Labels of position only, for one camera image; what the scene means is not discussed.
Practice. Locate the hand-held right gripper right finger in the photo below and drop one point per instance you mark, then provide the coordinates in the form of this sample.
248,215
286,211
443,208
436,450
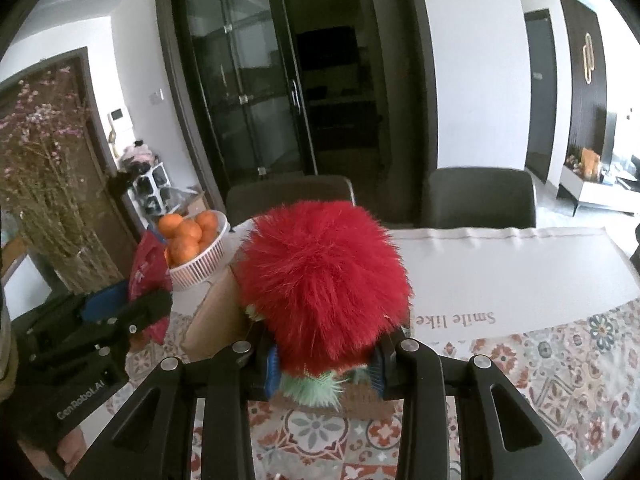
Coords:
378,377

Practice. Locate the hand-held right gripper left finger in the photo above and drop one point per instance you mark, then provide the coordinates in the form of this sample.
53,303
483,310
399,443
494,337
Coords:
272,375

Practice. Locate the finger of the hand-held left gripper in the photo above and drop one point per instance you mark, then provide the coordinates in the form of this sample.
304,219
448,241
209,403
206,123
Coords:
105,302
150,310

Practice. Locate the red plastic bag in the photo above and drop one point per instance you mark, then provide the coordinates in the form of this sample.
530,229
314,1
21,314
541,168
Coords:
147,270

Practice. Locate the cardboard box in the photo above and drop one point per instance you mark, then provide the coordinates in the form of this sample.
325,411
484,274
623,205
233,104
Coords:
220,320

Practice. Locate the red fluffy pompom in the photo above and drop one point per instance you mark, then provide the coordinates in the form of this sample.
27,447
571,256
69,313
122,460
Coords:
320,285

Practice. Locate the white fruit basket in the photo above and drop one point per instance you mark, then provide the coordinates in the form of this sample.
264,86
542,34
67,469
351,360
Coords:
200,267

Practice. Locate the orange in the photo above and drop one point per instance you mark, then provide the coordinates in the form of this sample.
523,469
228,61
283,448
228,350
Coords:
182,251
171,225
207,240
189,231
206,220

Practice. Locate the brown wooden door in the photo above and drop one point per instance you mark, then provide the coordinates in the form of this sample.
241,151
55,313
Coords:
102,200

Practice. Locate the white shoe rack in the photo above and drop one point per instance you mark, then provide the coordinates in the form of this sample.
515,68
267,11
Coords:
147,192

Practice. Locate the dried flower bouquet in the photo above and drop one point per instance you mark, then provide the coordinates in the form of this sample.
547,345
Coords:
45,185

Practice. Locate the pink clothes pile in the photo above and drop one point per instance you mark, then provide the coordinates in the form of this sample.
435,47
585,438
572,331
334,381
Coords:
136,155

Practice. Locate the patterned white tablecloth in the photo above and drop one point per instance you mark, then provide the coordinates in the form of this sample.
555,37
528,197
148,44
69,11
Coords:
500,280

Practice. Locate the dark dining chair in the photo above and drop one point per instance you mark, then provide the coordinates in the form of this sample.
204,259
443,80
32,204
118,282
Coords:
477,200
290,200

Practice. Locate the white intercom panel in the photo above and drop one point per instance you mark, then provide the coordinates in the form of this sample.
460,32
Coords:
118,115

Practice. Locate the black glass sliding door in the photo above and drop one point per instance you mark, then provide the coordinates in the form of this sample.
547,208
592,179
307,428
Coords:
300,85

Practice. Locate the white low cabinet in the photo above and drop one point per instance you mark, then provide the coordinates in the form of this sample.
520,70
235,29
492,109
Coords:
595,192

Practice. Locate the orange paper bag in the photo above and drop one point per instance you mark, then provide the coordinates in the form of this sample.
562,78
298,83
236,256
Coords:
590,165

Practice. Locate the dark grey door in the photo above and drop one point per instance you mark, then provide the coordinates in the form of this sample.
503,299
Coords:
540,100

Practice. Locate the dark slatted wall panel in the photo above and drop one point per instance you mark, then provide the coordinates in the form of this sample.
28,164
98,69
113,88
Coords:
572,110

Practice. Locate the gold wall ornament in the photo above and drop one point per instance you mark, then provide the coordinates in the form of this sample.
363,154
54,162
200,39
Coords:
588,57

